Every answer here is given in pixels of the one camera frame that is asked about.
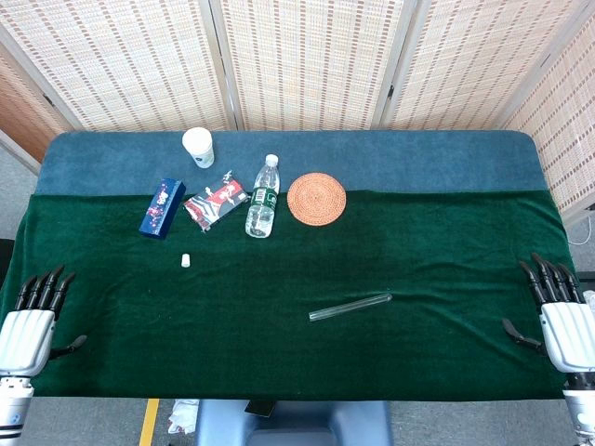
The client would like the flat black object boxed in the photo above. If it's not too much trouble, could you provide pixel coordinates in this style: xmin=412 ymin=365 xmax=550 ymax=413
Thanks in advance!
xmin=245 ymin=400 xmax=278 ymax=418

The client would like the clear plastic water bottle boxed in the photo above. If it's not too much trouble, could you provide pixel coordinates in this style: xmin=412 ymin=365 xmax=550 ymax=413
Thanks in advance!
xmin=245 ymin=153 xmax=282 ymax=240

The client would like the white paper cup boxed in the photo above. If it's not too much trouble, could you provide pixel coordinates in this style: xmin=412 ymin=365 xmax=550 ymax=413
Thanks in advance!
xmin=181 ymin=126 xmax=216 ymax=169

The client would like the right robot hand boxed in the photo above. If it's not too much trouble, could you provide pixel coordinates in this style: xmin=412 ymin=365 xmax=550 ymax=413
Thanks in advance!
xmin=500 ymin=252 xmax=595 ymax=375

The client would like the white crumpled cloth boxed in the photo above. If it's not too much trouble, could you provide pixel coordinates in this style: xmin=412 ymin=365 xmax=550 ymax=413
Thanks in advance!
xmin=166 ymin=398 xmax=201 ymax=436

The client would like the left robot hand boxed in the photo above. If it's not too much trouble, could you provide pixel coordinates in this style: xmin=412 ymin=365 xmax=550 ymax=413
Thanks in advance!
xmin=0 ymin=264 xmax=88 ymax=378

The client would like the blue table cover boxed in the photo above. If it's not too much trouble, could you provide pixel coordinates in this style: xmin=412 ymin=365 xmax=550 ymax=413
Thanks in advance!
xmin=34 ymin=129 xmax=550 ymax=199

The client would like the brown woven screen panel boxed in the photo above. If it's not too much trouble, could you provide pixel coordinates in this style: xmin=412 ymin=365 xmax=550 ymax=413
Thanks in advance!
xmin=0 ymin=41 xmax=71 ymax=163

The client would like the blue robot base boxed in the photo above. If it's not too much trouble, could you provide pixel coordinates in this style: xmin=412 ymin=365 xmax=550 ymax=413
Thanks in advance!
xmin=194 ymin=399 xmax=394 ymax=446

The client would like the clear glass tube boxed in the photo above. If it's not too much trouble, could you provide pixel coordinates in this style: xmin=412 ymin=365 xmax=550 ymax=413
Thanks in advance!
xmin=308 ymin=293 xmax=393 ymax=323

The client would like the orange woven round coaster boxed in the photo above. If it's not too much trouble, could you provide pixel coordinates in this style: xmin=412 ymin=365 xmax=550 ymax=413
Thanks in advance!
xmin=286 ymin=172 xmax=348 ymax=228

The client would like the woven bamboo screen panel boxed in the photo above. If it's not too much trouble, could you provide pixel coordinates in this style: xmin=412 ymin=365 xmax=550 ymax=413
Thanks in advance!
xmin=380 ymin=0 xmax=595 ymax=131
xmin=0 ymin=0 xmax=244 ymax=134
xmin=207 ymin=0 xmax=420 ymax=132
xmin=501 ymin=13 xmax=595 ymax=225

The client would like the blue printed carton box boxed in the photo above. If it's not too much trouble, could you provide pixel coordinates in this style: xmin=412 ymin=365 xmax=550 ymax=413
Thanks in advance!
xmin=139 ymin=177 xmax=187 ymax=242

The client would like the dark green velvet cloth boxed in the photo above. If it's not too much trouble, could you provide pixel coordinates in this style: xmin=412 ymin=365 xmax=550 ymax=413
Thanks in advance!
xmin=0 ymin=189 xmax=582 ymax=401

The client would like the red black white packet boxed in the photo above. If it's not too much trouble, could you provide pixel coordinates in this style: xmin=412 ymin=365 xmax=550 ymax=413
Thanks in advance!
xmin=183 ymin=169 xmax=249 ymax=233

